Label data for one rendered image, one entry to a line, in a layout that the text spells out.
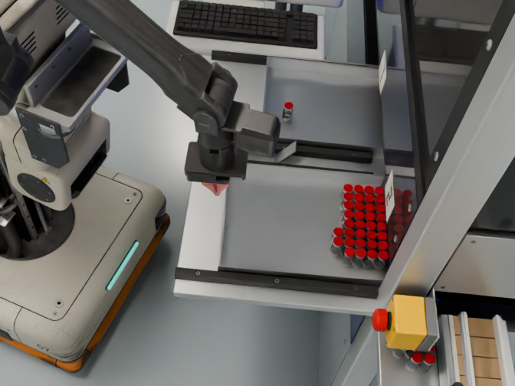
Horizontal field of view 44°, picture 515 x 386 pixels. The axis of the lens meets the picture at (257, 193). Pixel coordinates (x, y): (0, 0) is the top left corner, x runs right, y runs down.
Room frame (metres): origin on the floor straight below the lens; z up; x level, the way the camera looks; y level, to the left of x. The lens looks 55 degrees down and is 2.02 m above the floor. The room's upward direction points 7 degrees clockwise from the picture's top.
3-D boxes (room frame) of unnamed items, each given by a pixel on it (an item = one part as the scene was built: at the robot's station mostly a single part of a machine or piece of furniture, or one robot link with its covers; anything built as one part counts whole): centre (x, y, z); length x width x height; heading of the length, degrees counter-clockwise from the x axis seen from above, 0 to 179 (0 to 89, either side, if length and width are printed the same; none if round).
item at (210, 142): (0.66, 0.07, 1.25); 0.07 x 0.06 x 0.07; 80
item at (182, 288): (0.91, -0.09, 0.87); 0.70 x 0.48 x 0.02; 1
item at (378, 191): (0.74, -0.26, 0.90); 0.18 x 0.02 x 0.05; 2
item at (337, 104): (1.08, -0.16, 0.90); 0.34 x 0.26 x 0.04; 91
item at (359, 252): (0.74, -0.22, 0.90); 0.18 x 0.02 x 0.05; 2
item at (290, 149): (0.91, 0.00, 0.91); 0.14 x 0.03 x 0.06; 91
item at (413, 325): (0.49, -0.29, 1.00); 0.08 x 0.07 x 0.07; 91
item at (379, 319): (0.49, -0.24, 0.99); 0.04 x 0.04 x 0.04; 1
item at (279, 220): (0.74, -0.11, 0.90); 0.34 x 0.26 x 0.04; 92
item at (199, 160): (0.66, 0.08, 1.19); 0.10 x 0.07 x 0.07; 91
